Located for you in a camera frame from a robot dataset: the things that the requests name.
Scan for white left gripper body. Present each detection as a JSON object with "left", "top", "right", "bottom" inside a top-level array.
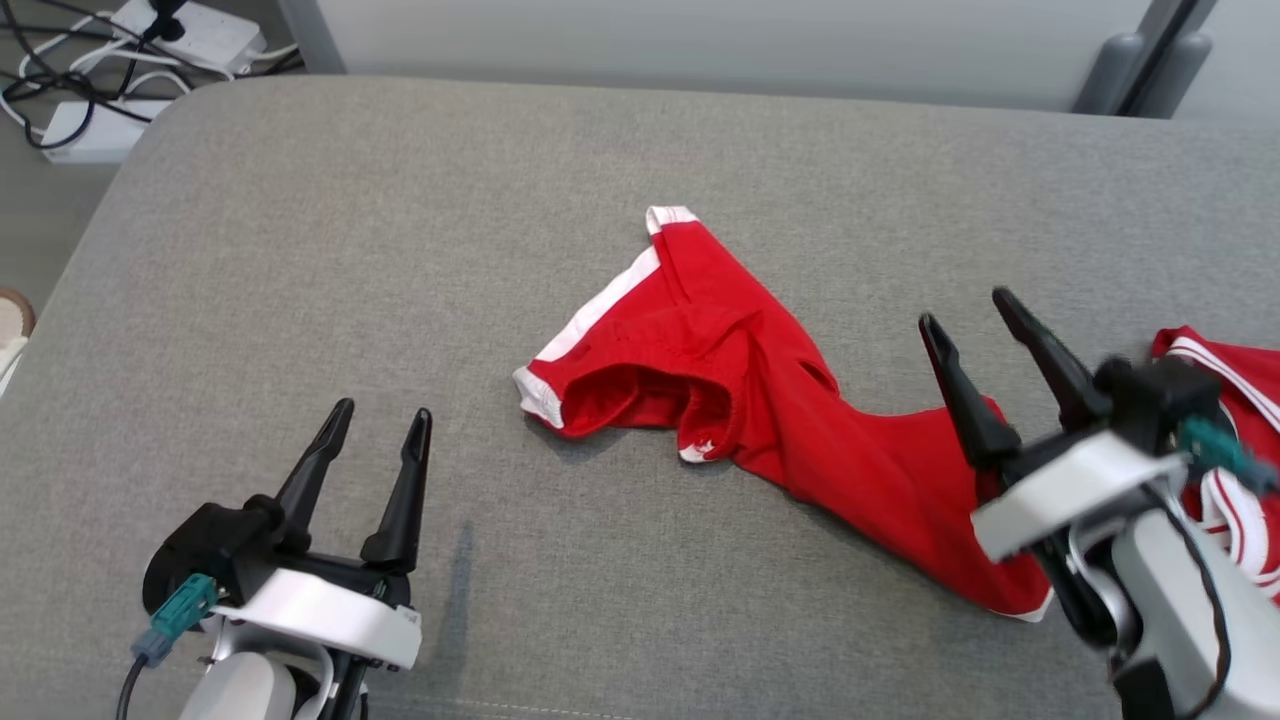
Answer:
[{"left": 211, "top": 554, "right": 424, "bottom": 672}]

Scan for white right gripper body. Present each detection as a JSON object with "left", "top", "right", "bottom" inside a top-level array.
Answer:
[{"left": 970, "top": 429, "right": 1191, "bottom": 564}]

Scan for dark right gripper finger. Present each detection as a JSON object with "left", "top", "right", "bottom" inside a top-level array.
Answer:
[
  {"left": 917, "top": 313, "right": 1024, "bottom": 472},
  {"left": 991, "top": 288, "right": 1114, "bottom": 432}
]

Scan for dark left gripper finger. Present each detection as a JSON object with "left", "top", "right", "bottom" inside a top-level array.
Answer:
[
  {"left": 271, "top": 397, "right": 357, "bottom": 552},
  {"left": 359, "top": 406, "right": 435, "bottom": 577}
]

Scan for red shirt white sleeves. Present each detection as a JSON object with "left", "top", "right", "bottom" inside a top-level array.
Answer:
[{"left": 1150, "top": 325, "right": 1280, "bottom": 606}]

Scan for red shorts white trim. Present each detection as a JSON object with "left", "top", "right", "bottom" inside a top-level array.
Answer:
[{"left": 512, "top": 205, "right": 1056, "bottom": 623}]

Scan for cream plastic laundry basket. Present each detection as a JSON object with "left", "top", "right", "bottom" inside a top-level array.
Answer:
[{"left": 0, "top": 288, "right": 38, "bottom": 396}]

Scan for narrow white partition panel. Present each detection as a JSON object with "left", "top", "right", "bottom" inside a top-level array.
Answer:
[{"left": 1180, "top": 0, "right": 1280, "bottom": 126}]

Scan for wide white partition panel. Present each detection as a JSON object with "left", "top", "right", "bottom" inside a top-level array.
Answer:
[{"left": 320, "top": 0, "right": 1151, "bottom": 111}]

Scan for black plug adapter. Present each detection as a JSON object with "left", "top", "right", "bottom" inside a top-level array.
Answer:
[{"left": 145, "top": 0, "right": 191, "bottom": 43}]

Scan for teal left camera connector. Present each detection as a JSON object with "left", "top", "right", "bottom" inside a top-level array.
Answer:
[{"left": 132, "top": 573, "right": 219, "bottom": 669}]

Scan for teal camera connector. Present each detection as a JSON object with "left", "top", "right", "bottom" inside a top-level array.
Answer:
[
  {"left": 132, "top": 573, "right": 219, "bottom": 669},
  {"left": 1178, "top": 415, "right": 1280, "bottom": 498}
]

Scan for teal right camera connector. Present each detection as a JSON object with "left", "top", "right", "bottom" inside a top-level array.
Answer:
[{"left": 1178, "top": 415, "right": 1280, "bottom": 498}]

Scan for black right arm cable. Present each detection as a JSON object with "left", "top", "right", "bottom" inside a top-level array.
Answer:
[{"left": 1160, "top": 490, "right": 1233, "bottom": 720}]

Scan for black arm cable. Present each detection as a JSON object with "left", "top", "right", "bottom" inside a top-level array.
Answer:
[
  {"left": 1160, "top": 490, "right": 1233, "bottom": 720},
  {"left": 115, "top": 655, "right": 151, "bottom": 720}
]

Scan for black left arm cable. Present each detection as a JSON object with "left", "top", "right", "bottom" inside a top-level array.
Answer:
[{"left": 115, "top": 655, "right": 151, "bottom": 720}]

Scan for dark grey partition post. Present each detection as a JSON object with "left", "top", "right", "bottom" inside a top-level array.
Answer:
[{"left": 1120, "top": 0, "right": 1221, "bottom": 119}]

